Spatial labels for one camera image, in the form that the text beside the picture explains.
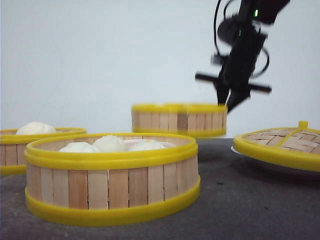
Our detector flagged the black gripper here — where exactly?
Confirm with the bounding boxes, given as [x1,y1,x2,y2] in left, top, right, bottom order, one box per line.
[195,26,272,113]

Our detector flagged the bamboo steamer basket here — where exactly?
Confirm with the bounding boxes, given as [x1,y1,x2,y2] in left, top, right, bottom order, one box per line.
[24,133,201,227]
[0,127,87,176]
[131,103,228,139]

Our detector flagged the bamboo steamer lid yellow rim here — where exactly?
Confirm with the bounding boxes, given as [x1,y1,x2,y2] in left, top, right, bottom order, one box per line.
[233,120,320,173]

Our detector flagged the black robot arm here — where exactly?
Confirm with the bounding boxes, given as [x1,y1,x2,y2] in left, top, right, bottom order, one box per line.
[195,0,289,113]

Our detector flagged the white plate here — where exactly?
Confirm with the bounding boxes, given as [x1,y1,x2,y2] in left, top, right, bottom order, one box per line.
[230,145,320,180]

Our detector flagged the white bun front right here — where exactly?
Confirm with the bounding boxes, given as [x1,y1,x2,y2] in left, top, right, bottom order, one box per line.
[128,140,165,152]

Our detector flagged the white bun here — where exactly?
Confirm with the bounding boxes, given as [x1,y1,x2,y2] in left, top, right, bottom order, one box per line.
[59,142,100,153]
[92,135,127,152]
[128,140,165,152]

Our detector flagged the white bun front middle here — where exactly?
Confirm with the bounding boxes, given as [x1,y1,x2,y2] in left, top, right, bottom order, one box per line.
[92,135,127,152]

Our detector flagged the white bun front left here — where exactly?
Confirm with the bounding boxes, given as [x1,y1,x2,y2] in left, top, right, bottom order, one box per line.
[59,142,100,153]

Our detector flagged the white bun left basket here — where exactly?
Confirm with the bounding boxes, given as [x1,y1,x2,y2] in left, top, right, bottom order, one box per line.
[16,121,56,135]

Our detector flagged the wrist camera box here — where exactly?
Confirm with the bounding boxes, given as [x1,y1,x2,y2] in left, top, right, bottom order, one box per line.
[210,54,228,66]

